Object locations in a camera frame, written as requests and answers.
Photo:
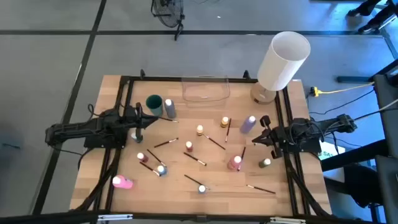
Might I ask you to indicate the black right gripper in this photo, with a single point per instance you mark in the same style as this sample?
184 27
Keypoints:
273 140

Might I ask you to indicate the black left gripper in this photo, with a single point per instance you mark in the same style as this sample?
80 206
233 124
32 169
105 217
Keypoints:
139 121

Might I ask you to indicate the large purple paint bottle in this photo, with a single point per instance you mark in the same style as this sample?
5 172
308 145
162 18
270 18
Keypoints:
247 125

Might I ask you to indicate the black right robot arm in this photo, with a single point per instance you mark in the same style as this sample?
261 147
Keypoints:
314 127

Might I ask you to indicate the small maroon paint bottle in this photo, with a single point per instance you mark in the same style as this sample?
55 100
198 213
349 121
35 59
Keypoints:
142 157

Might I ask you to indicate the small teal paint bottle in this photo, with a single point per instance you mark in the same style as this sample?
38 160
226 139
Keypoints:
133 137

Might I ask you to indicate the large pink paint bottle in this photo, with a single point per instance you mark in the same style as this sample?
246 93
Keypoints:
122 182

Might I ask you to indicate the black floor fan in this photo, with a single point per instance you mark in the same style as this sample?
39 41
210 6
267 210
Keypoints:
168 14

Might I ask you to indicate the dark desk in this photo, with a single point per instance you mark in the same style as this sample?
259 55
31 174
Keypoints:
385 124

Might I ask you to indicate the small red paint bottle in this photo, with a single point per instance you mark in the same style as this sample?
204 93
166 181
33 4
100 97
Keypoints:
189 146

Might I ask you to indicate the teal green plastic cup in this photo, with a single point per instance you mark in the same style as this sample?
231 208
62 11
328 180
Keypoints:
154 105

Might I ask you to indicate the black chair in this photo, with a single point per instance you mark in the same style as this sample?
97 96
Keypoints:
360 185

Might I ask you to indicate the white shade wooden base lamp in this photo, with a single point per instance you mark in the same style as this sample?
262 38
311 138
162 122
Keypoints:
280 68

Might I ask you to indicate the white labelled box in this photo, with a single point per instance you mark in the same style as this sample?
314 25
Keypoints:
332 151

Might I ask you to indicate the small orange yellow paint bottle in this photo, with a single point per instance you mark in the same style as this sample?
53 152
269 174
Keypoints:
224 122

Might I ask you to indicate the clear plastic bin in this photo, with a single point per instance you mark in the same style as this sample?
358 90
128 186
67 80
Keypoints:
205 90

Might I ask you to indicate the small olive green paint bottle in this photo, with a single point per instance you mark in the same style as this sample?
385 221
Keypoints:
264 163

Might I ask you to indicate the person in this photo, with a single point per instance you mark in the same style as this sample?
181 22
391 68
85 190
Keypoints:
377 20

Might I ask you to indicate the large slate grey paint bottle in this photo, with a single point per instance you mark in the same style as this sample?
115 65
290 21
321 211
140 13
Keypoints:
170 109

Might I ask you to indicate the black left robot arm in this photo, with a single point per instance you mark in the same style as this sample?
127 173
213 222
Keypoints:
77 127

